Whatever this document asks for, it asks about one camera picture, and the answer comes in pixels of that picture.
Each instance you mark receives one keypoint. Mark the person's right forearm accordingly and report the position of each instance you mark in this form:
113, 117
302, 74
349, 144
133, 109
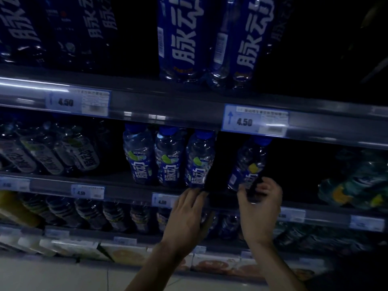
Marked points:
274, 266

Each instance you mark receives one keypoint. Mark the person's left forearm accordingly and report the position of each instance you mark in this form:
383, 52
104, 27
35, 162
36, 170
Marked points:
157, 269

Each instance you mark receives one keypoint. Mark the person's right hand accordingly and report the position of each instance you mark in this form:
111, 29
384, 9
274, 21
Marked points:
262, 218

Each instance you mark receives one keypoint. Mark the small white price tag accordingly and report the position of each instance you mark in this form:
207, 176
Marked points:
14, 184
292, 215
88, 192
163, 200
366, 223

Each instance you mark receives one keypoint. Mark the large blue label bottle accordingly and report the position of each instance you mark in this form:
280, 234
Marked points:
19, 30
182, 36
81, 33
245, 42

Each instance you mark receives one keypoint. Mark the blue bordered price tag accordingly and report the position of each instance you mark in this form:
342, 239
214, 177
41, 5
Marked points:
255, 121
78, 102

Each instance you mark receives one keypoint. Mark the person's right thumb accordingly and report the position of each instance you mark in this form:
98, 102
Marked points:
244, 195

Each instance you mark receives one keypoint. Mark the group of grey label bottles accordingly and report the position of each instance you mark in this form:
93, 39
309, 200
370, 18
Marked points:
48, 151

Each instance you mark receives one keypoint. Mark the group of green label bottles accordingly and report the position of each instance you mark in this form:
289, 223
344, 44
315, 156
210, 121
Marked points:
357, 181

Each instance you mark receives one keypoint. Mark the green accent blue label bottle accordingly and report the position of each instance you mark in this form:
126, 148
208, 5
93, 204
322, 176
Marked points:
198, 162
169, 160
139, 157

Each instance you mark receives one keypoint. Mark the person's left hand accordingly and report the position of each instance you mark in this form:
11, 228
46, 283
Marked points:
182, 224

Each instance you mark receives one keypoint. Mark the person's left thumb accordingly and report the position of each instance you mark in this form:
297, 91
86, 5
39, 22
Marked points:
207, 222

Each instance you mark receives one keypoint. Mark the row of dark drink bottles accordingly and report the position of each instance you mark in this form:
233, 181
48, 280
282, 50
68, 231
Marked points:
91, 213

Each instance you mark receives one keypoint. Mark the row of white food boxes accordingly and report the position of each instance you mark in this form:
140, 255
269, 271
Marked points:
127, 254

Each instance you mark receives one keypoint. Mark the grey metal shelf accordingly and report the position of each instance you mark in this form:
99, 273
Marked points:
127, 192
91, 239
169, 106

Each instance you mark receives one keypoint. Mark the yellow accent blue label bottle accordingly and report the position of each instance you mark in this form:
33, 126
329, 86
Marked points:
250, 162

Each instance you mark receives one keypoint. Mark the group of dark teal bottles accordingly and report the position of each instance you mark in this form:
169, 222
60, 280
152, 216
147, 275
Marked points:
318, 239

